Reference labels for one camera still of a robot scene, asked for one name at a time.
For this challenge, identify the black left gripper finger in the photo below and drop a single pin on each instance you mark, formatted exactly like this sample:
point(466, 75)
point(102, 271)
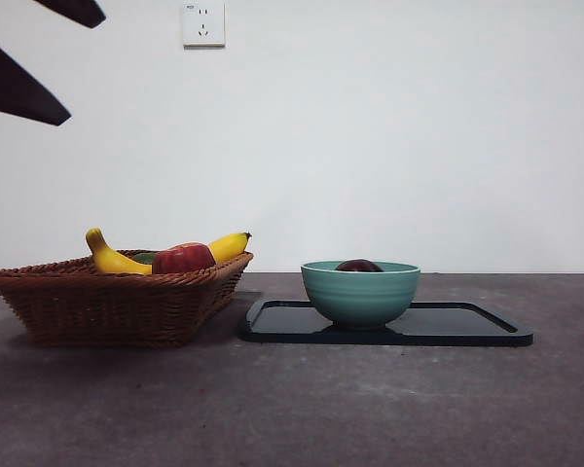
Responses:
point(80, 10)
point(14, 87)

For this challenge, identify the dark purple plum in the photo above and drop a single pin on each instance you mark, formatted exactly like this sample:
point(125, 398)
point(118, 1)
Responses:
point(359, 266)

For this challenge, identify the teal ribbed bowl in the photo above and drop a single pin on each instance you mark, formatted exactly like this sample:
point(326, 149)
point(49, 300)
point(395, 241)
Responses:
point(360, 297)

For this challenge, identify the yellow banana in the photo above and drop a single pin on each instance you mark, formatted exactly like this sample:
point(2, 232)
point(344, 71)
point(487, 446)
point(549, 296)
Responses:
point(109, 260)

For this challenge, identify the green avocado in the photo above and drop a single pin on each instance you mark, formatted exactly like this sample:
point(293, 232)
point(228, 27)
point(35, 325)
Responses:
point(145, 258)

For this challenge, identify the red apple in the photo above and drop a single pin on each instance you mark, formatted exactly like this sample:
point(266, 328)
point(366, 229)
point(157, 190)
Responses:
point(182, 258)

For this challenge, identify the brown wicker basket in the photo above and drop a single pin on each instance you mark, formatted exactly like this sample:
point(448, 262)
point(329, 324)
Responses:
point(112, 311)

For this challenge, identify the black rectangular tray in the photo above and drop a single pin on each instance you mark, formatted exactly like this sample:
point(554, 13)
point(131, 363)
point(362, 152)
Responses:
point(282, 323)

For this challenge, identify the white wall socket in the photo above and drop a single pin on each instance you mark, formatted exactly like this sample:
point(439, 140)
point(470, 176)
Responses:
point(204, 24)

